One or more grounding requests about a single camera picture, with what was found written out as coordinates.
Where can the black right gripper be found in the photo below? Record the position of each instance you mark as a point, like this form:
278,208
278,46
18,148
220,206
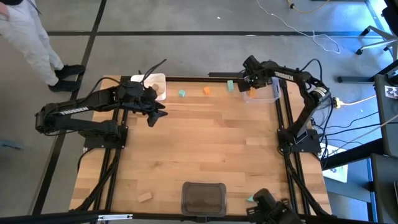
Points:
256,77

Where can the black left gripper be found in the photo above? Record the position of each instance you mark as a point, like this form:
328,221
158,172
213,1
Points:
149,99

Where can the long orange block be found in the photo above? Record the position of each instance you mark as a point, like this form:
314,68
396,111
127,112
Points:
252,93

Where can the long teal block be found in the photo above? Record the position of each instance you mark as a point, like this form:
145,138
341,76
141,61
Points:
230,86

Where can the small teal cube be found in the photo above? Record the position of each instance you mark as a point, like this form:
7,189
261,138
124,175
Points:
182,93

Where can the long natural wood block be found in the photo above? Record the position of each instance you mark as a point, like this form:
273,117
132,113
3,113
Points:
145,197

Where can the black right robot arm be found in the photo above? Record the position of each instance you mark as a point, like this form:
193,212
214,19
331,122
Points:
284,75

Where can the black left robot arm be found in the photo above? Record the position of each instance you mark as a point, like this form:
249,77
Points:
74,110

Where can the clear plastic bin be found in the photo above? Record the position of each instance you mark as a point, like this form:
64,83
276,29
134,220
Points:
267,99

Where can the white plastic bin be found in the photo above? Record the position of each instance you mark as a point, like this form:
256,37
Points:
160,80

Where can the small orange cube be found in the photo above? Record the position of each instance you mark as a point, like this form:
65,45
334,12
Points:
206,90

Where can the yellow power strip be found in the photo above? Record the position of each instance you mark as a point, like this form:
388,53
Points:
336,102

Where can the smoky dark plastic tray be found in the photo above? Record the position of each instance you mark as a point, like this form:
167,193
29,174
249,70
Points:
203,199

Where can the black floor bar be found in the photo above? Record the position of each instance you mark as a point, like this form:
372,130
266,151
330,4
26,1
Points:
354,79

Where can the white paper sheet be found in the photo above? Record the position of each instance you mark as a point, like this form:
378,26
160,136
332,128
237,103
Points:
339,172

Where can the black diagonal beam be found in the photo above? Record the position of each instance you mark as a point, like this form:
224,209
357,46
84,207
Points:
357,154

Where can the grey office chair base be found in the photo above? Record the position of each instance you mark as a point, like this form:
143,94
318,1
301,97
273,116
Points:
377,31

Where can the grey side desk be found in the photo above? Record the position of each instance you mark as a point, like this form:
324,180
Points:
387,124

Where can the black white fiducial tag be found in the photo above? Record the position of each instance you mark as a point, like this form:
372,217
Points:
392,92

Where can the person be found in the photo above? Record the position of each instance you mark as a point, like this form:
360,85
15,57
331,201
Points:
28,37

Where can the blue floor object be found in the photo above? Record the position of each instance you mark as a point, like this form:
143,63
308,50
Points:
11,144

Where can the black crossbeam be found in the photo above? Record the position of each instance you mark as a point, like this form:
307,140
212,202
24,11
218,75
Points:
46,217

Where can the grey cabinet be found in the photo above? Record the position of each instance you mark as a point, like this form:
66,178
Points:
385,186

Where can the black aluminium table frame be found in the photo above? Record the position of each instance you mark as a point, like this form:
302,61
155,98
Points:
192,78

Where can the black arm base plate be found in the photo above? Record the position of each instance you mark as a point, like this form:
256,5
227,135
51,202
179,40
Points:
311,146
93,143

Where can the silver bracket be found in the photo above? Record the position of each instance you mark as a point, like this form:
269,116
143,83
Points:
115,217

